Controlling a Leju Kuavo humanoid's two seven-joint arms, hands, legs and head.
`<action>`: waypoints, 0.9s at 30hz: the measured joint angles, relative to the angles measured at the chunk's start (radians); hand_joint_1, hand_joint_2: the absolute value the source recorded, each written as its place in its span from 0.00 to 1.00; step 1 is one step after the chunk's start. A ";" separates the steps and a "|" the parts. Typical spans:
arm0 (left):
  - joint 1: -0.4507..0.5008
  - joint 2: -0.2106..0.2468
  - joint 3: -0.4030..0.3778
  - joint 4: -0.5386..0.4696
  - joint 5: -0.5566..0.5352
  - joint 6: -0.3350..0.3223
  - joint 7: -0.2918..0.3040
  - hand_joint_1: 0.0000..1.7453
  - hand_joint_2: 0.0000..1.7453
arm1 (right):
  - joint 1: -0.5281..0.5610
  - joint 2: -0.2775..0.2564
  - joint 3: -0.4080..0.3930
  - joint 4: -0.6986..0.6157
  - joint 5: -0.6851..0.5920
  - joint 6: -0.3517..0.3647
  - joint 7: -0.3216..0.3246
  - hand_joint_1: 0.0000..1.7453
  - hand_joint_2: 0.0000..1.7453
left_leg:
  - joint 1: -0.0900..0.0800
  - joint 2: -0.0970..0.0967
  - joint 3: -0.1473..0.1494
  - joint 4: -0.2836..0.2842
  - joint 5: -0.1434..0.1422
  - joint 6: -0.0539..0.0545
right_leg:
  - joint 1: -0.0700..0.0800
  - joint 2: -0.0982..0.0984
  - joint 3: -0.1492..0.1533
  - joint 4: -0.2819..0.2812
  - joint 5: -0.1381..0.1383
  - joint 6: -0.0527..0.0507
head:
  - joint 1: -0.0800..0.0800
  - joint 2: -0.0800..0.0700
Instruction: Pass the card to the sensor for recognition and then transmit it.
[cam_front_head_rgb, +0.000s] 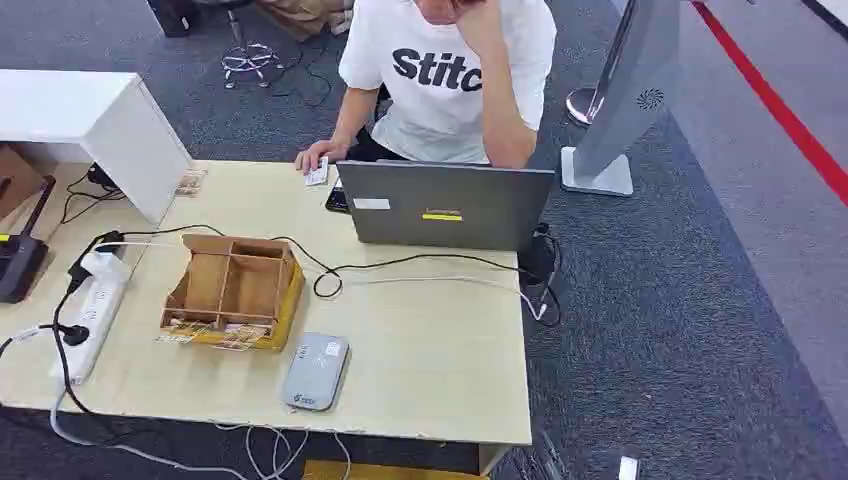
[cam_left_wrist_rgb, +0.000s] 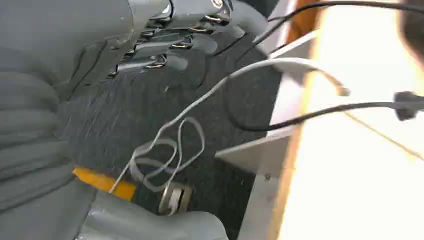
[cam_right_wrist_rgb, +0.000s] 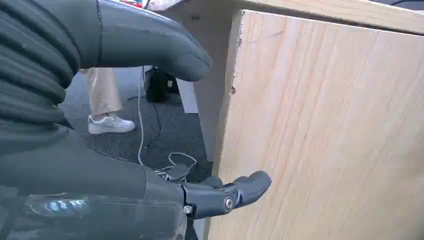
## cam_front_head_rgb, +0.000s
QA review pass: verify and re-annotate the person's right hand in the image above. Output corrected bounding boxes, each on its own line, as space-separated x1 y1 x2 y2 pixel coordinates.
294 139 350 176

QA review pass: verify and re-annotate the person's left hand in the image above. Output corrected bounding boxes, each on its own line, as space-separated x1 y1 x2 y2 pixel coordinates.
453 0 506 25

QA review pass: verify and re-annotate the white card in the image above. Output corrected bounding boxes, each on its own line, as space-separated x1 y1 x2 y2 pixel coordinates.
303 156 331 188

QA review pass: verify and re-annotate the black phone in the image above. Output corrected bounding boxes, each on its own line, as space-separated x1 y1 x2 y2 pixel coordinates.
324 177 351 215

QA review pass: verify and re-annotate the person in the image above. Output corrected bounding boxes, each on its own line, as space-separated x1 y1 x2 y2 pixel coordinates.
294 0 558 175

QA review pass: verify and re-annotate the chrome stool base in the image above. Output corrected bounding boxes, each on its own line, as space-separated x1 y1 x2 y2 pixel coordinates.
220 0 285 91

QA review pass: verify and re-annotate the printed card stack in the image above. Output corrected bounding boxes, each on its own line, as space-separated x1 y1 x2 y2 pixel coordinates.
174 167 209 199

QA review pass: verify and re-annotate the grey laptop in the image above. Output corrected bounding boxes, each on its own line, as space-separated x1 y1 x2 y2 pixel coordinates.
335 159 556 254

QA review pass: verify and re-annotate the chrome round stand base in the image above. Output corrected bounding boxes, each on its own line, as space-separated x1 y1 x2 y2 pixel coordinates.
565 86 606 128

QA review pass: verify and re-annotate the wooden card box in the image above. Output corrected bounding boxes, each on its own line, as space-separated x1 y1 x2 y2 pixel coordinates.
159 233 307 353

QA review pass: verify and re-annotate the grey standing panel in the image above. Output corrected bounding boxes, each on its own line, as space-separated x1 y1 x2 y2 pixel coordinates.
561 0 684 199

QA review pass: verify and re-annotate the black case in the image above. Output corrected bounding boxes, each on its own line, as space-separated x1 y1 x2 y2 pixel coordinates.
146 0 201 39

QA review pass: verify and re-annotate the printed card with brown picture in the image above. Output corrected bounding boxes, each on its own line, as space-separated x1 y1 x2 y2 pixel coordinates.
211 323 273 353

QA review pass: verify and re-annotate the grey card reader device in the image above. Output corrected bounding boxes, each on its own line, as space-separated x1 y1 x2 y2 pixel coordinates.
282 332 352 413

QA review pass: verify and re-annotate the white cabinet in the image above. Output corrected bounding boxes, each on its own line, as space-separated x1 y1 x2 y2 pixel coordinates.
0 68 194 227

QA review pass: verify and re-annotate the printed card with pale edge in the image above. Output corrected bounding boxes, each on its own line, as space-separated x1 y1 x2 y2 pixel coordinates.
154 321 201 346

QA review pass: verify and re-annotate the black power adapter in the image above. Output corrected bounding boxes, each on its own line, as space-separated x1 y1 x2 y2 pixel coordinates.
518 223 559 287

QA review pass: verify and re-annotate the white power strip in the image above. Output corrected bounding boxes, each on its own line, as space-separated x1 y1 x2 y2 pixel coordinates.
49 250 133 388

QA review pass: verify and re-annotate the cardboard box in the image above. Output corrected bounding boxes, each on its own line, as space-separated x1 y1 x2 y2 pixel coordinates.
0 144 47 223

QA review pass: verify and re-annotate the black router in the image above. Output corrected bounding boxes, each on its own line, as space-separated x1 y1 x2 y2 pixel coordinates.
0 174 58 305

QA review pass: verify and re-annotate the yellow board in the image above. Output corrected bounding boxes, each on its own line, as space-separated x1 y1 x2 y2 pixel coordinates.
302 459 492 480

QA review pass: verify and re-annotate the black floor cable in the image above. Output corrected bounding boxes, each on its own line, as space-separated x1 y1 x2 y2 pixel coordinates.
267 31 335 109

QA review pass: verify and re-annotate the long black power cable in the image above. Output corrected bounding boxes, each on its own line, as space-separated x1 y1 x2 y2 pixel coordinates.
66 223 563 327

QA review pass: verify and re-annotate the thin white cable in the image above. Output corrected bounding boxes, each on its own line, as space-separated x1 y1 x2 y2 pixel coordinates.
343 274 549 323

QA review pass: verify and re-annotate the black looped cable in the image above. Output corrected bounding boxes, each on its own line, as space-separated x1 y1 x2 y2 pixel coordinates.
60 164 128 226

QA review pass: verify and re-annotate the white cable bundle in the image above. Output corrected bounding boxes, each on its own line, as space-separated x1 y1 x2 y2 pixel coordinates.
215 423 353 480

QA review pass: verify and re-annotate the black plug with cable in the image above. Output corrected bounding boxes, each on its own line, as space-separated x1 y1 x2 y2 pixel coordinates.
0 321 94 416

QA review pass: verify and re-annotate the thick white cable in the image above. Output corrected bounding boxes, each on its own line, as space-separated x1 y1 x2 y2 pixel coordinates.
48 386 253 480

